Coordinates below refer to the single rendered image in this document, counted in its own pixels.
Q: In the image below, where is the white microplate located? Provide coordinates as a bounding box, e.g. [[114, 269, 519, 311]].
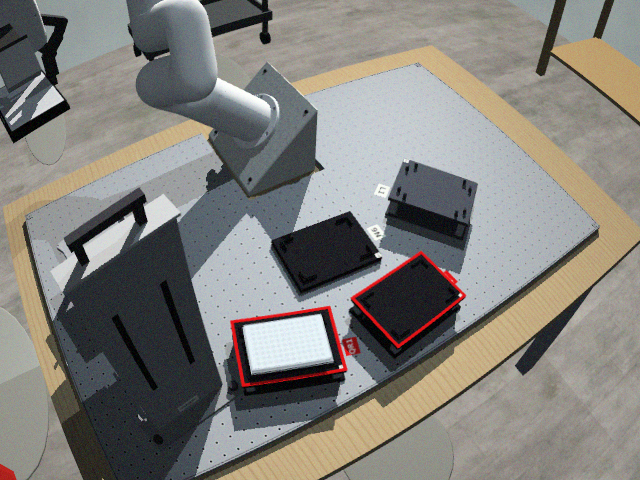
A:
[[242, 314, 334, 375]]

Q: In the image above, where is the black rectangular nest with red border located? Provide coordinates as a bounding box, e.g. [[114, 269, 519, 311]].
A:
[[349, 251, 466, 359], [230, 306, 347, 396]]

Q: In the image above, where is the dark grey rectangular nest with corner posts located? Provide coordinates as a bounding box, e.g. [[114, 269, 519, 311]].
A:
[[385, 158, 478, 241]]

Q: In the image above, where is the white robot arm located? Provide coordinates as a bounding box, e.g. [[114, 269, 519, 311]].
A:
[[0, 0, 280, 150]]

